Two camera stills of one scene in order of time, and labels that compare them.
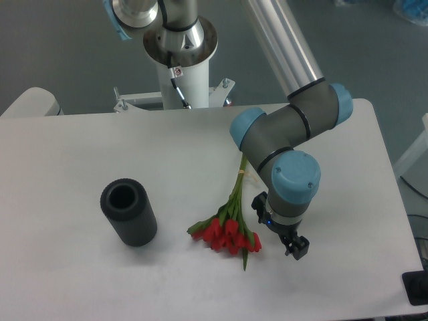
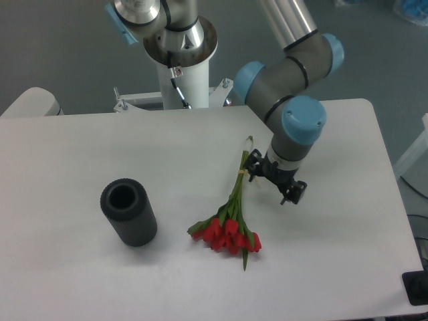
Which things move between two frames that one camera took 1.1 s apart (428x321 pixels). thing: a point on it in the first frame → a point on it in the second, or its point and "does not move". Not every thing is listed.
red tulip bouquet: [227, 229] does not move
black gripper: [299, 246] → [291, 191]
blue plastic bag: [414, 11] does not move
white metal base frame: [217, 95] does not move
